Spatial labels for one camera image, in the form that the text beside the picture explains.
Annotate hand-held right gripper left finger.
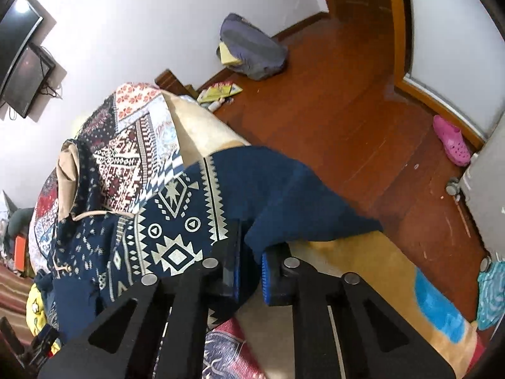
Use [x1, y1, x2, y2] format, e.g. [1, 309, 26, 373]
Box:
[37, 219, 243, 379]

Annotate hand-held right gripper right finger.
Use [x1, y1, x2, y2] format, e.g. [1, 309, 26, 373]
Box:
[258, 245, 466, 379]

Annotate navy patterned hooded garment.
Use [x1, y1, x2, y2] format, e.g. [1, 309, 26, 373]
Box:
[33, 139, 384, 348]

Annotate yellow plush toy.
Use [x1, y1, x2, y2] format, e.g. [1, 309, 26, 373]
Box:
[27, 282, 62, 354]

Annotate red striped cloth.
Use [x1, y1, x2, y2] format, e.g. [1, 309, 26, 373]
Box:
[0, 264, 33, 318]

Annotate orange box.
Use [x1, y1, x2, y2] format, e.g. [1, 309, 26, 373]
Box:
[15, 236, 27, 273]

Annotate yellow beige blanket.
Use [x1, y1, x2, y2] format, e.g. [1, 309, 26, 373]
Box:
[166, 91, 486, 379]

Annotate dark grey cushion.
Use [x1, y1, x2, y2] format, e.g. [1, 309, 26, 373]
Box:
[8, 207, 36, 238]

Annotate patchwork printed bed sheet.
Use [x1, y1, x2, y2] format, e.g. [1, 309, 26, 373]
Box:
[27, 82, 269, 379]

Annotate yellow printed packet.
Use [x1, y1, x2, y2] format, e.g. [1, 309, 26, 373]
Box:
[196, 81, 242, 104]

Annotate wooden bed board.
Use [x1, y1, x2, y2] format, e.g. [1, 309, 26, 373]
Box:
[155, 69, 198, 99]

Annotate yellow folded item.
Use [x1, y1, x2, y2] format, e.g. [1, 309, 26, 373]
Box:
[216, 41, 241, 66]

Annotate teal patterned cloth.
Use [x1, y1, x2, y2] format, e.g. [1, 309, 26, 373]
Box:
[477, 261, 505, 330]

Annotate grey blue bag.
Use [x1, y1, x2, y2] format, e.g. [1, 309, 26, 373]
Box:
[219, 13, 288, 81]

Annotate pink clog shoe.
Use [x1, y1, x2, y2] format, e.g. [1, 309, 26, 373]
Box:
[433, 114, 473, 166]

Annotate grey wheeled cabinet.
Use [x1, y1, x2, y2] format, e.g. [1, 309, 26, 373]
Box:
[446, 126, 505, 261]

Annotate white door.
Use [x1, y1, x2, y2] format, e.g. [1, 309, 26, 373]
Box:
[404, 0, 505, 135]

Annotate black monitor cables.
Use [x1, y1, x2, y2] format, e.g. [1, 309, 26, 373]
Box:
[39, 47, 66, 100]

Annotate small black wall monitor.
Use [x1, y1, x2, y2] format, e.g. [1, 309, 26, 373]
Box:
[0, 43, 56, 119]

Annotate wooden door frame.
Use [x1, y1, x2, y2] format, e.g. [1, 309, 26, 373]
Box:
[384, 0, 486, 151]

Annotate large black wall monitor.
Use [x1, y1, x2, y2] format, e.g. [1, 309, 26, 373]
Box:
[0, 0, 44, 95]

